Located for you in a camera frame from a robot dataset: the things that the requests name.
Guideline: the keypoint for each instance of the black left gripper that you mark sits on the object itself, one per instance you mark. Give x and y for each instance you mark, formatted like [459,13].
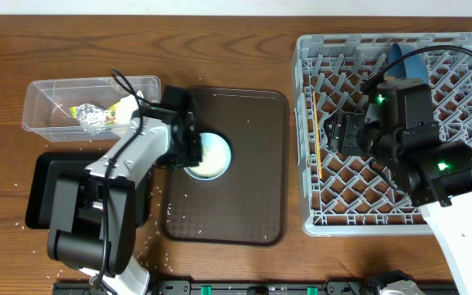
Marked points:
[171,162]

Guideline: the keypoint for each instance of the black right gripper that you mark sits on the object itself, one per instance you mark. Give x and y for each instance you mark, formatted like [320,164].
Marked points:
[345,138]

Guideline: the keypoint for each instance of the light blue rice bowl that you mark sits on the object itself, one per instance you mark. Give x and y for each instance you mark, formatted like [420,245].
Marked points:
[216,158]

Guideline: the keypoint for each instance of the white tissue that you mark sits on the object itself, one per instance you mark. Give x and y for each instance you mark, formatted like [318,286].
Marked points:
[127,106]

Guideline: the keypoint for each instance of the yellow snack wrapper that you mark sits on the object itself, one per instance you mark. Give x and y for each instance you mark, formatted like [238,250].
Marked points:
[110,114]

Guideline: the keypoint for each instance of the dark blue plate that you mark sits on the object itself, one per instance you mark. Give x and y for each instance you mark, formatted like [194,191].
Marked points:
[413,67]

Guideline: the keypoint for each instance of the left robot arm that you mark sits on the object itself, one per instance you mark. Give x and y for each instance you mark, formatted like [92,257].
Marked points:
[108,187]

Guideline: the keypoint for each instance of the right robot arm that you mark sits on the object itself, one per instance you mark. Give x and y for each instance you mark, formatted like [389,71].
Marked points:
[399,131]

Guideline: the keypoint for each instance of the grey dishwasher rack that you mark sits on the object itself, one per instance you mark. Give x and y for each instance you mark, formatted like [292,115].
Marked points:
[354,197]

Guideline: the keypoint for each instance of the black waste bin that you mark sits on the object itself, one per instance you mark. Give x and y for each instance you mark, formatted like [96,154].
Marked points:
[48,166]

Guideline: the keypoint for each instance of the wooden chopstick left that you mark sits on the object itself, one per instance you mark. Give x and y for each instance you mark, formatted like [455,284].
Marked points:
[314,107]

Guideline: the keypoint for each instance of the wooden chopstick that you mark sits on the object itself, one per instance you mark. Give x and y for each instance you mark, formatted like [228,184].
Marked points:
[319,168]
[314,107]

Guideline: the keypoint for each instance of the wooden chopstick right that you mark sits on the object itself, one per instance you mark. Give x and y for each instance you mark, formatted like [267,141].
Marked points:
[319,168]

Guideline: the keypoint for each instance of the brown serving tray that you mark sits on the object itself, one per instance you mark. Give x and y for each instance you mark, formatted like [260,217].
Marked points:
[247,204]

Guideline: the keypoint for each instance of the crumpled silver foil ball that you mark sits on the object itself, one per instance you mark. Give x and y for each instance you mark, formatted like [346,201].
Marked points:
[90,117]

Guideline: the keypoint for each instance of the clear plastic bin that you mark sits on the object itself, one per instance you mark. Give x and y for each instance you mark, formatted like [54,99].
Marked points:
[48,102]

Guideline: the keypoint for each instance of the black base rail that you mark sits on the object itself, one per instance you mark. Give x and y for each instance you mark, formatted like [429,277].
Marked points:
[183,287]

